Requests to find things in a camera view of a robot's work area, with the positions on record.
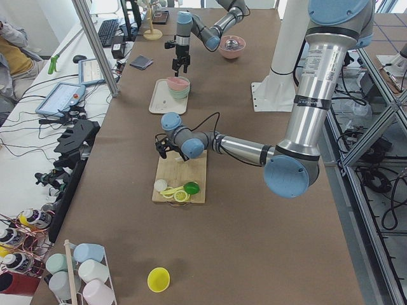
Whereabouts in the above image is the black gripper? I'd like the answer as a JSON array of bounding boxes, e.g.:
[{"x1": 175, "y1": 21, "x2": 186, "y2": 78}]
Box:
[
  {"x1": 160, "y1": 137, "x2": 181, "y2": 159},
  {"x1": 172, "y1": 44, "x2": 191, "y2": 76}
]

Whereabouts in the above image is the small pink bowl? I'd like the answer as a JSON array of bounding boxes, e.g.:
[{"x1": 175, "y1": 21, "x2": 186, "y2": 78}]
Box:
[{"x1": 166, "y1": 76, "x2": 190, "y2": 91}]

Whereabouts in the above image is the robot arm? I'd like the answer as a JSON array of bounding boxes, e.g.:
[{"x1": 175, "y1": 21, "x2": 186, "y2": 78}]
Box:
[
  {"x1": 156, "y1": 1, "x2": 375, "y2": 198},
  {"x1": 165, "y1": 0, "x2": 251, "y2": 76}
]

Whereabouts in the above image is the top green bowl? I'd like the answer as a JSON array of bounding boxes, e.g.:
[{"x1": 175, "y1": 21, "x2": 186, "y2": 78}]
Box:
[{"x1": 168, "y1": 86, "x2": 190, "y2": 100}]

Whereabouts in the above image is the large pink ice bowl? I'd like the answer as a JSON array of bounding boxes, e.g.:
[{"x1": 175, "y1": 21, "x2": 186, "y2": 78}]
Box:
[{"x1": 217, "y1": 36, "x2": 246, "y2": 59}]

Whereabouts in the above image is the bamboo cutting board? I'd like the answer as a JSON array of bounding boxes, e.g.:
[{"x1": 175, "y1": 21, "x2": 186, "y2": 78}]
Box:
[{"x1": 155, "y1": 151, "x2": 207, "y2": 204}]

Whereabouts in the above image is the white rabbit print tray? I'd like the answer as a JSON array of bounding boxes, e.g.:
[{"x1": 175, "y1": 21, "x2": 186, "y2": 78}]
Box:
[{"x1": 149, "y1": 79, "x2": 188, "y2": 114}]

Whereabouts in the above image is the yellow plastic knife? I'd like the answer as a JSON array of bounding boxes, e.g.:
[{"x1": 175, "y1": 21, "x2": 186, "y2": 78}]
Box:
[{"x1": 160, "y1": 186, "x2": 184, "y2": 196}]

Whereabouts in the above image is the grey folded cloth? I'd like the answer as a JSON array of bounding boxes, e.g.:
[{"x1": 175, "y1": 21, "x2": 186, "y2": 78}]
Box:
[{"x1": 130, "y1": 55, "x2": 154, "y2": 70}]

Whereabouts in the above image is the lemon slice toy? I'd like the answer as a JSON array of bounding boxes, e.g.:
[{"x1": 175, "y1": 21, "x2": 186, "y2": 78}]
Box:
[{"x1": 162, "y1": 194, "x2": 174, "y2": 201}]

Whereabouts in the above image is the green lime toy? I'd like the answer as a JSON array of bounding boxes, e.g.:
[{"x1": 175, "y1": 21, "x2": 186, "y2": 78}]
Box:
[{"x1": 183, "y1": 182, "x2": 200, "y2": 195}]

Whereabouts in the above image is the lemon half toy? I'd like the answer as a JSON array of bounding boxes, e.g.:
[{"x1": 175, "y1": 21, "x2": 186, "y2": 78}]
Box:
[{"x1": 173, "y1": 189, "x2": 190, "y2": 203}]

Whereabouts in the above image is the wooden mug tree stand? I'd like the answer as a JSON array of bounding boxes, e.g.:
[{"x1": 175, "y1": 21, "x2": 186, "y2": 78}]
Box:
[{"x1": 138, "y1": 0, "x2": 163, "y2": 41}]

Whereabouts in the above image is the metal ice scoop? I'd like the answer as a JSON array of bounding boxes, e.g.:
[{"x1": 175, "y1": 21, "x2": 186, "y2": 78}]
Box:
[{"x1": 223, "y1": 37, "x2": 244, "y2": 51}]

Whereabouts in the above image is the black tray on table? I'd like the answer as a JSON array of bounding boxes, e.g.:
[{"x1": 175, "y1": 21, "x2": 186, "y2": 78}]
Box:
[{"x1": 152, "y1": 11, "x2": 169, "y2": 25}]

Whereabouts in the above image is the black keyboard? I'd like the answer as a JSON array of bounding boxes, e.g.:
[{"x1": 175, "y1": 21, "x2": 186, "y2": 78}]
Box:
[{"x1": 98, "y1": 19, "x2": 119, "y2": 48}]

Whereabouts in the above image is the black tool holder rack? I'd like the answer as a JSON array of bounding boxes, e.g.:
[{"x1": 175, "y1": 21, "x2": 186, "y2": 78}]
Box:
[{"x1": 35, "y1": 119, "x2": 100, "y2": 243}]

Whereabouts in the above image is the blue teach pendant tablet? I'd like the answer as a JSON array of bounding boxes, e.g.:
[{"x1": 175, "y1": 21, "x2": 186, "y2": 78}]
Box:
[{"x1": 35, "y1": 82, "x2": 86, "y2": 117}]

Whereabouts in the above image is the cup rack with cups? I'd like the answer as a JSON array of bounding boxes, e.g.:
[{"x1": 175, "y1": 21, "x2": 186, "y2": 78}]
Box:
[{"x1": 45, "y1": 240, "x2": 118, "y2": 305}]

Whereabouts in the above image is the seated person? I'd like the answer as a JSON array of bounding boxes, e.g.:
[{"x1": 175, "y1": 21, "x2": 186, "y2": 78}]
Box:
[{"x1": 1, "y1": 17, "x2": 46, "y2": 102}]

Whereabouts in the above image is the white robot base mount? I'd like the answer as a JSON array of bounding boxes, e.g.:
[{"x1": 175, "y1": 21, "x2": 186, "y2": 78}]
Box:
[{"x1": 251, "y1": 0, "x2": 310, "y2": 112}]

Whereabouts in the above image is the aluminium frame post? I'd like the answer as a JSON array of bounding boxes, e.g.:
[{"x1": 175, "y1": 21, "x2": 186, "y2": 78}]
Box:
[{"x1": 72, "y1": 0, "x2": 119, "y2": 97}]

